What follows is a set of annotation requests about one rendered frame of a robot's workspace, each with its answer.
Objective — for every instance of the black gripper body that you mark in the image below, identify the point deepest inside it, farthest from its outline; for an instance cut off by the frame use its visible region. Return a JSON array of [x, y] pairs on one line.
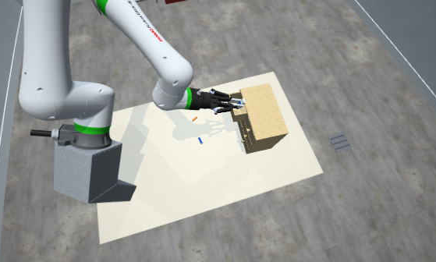
[[208, 101]]

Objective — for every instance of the brown wooden chest of drawers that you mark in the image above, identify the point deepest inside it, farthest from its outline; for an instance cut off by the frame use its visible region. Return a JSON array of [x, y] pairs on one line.
[[265, 117]]

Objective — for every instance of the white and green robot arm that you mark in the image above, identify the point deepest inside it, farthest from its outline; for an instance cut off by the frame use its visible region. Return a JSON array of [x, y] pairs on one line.
[[48, 93]]

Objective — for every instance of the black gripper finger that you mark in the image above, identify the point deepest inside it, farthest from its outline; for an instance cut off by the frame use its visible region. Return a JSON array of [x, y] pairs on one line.
[[225, 107], [222, 97]]

